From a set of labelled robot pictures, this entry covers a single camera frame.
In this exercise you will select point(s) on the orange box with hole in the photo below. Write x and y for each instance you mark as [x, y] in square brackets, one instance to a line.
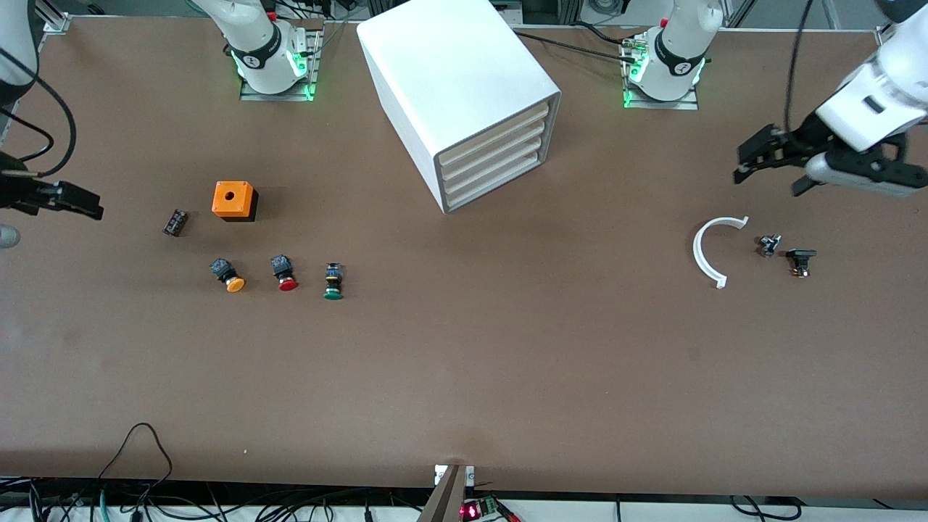
[232, 199]

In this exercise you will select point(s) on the small grey metal component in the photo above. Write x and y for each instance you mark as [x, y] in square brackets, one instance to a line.
[768, 245]

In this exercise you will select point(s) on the aluminium frame profile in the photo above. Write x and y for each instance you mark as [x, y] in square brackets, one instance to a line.
[54, 18]
[886, 32]

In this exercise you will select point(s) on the small black terminal block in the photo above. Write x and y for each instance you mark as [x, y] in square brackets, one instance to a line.
[176, 222]

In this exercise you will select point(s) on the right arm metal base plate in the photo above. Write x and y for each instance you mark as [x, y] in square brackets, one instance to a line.
[283, 97]

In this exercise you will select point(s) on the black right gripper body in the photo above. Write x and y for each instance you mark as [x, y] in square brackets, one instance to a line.
[16, 190]

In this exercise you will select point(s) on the green push button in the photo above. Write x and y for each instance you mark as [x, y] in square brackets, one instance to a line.
[333, 283]

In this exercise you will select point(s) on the yellow push button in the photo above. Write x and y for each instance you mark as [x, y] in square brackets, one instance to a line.
[226, 273]

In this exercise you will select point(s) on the circuit board with red LED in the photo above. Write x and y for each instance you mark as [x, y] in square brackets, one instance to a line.
[471, 511]

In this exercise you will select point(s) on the white drawer cabinet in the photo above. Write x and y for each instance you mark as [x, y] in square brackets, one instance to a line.
[449, 65]

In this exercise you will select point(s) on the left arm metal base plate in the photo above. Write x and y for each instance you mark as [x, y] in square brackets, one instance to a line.
[681, 106]

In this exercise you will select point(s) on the red push button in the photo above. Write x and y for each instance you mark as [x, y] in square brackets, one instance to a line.
[283, 270]

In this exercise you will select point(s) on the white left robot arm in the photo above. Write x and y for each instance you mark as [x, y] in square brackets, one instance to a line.
[870, 101]

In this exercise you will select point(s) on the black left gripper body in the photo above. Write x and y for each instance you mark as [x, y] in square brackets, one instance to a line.
[806, 135]

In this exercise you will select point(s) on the white curved plastic arc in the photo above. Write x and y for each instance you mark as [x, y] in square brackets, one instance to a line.
[697, 250]

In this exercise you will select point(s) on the black switch component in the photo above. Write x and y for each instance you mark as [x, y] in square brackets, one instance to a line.
[800, 255]

